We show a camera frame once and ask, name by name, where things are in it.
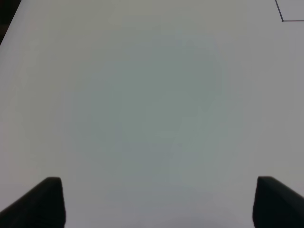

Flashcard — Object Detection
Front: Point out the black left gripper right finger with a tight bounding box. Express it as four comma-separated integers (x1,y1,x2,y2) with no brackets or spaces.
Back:
252,176,304,228

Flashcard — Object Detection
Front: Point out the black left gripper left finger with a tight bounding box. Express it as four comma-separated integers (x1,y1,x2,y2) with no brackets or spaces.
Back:
0,177,66,228

